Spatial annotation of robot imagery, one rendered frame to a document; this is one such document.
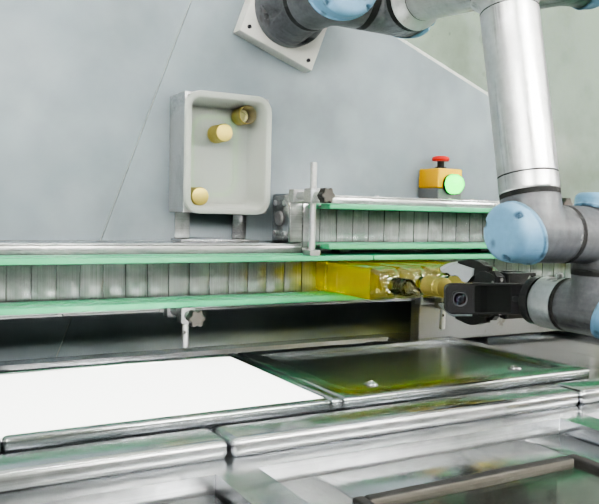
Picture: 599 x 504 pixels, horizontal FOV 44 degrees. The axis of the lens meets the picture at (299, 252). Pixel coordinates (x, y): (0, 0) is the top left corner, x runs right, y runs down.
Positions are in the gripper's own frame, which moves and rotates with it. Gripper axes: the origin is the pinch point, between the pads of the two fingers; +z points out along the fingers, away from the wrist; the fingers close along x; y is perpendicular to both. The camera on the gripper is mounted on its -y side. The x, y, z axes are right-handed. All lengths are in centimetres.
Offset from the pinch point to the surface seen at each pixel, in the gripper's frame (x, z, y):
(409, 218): 11.3, 27.3, 13.8
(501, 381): -12.2, -16.7, -2.1
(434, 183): 19.2, 34.1, 25.6
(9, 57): 37, 41, -63
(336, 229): 8.6, 27.4, -4.0
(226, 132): 26.4, 34.0, -25.1
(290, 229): 8.5, 26.9, -14.5
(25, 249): 4, 27, -62
